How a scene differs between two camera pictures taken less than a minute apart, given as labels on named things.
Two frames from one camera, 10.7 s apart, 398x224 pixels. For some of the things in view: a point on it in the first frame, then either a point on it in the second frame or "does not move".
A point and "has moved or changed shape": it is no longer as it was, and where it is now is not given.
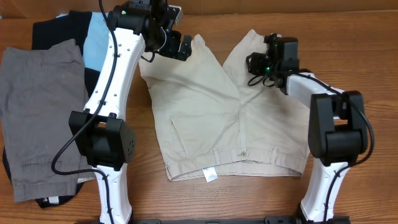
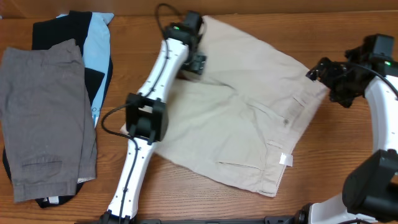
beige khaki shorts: (214, 123) has moved or changed shape
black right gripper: (254, 65) to (331, 67)
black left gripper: (171, 50) to (196, 65)
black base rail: (268, 219) does not move
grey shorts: (39, 87) does not move
